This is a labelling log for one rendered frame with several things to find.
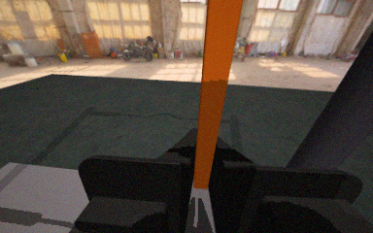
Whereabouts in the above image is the orange handle with white loop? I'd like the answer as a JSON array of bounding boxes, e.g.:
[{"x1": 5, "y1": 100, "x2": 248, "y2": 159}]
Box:
[{"x1": 193, "y1": 0, "x2": 243, "y2": 189}]

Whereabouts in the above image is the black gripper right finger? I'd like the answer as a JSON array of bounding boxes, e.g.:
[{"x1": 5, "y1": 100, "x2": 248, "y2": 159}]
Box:
[{"x1": 208, "y1": 137, "x2": 363, "y2": 233}]

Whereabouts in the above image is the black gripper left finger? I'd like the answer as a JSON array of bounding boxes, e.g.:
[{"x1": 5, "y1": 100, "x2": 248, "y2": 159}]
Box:
[{"x1": 79, "y1": 128, "x2": 197, "y2": 233}]

